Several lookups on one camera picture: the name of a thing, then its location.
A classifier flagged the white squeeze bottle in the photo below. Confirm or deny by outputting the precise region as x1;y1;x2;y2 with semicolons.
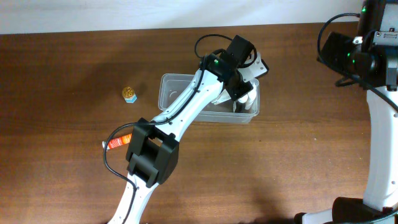
245;82;257;110

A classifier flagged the dark bottle white cap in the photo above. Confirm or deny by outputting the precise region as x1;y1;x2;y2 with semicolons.
233;95;248;113

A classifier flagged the small jar gold lid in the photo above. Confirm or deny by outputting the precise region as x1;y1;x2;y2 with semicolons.
122;86;137;103

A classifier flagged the white Panadol box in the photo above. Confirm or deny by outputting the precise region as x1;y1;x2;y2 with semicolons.
211;89;231;105

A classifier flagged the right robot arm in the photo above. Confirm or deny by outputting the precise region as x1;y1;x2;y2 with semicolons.
294;0;397;224

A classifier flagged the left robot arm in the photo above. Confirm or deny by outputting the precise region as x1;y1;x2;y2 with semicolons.
110;35;257;223

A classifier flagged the clear plastic container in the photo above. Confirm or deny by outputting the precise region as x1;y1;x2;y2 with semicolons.
158;73;260;123

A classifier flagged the orange tube white cap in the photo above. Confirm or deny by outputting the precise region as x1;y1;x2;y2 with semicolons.
102;134;132;151

